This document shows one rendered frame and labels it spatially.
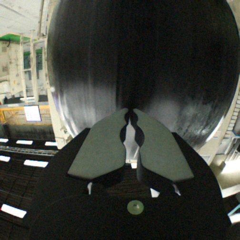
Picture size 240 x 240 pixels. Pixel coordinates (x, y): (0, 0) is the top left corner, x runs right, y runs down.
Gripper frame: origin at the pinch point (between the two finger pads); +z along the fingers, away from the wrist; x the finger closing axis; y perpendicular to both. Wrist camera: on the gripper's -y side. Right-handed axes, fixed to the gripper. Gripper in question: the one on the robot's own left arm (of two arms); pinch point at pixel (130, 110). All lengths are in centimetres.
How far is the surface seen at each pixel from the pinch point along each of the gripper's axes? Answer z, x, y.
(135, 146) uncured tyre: 2.6, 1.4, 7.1
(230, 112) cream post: 20.0, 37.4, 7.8
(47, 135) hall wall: 767, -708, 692
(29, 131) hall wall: 741, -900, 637
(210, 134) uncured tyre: 2.0, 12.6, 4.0
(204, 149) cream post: 18.4, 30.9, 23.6
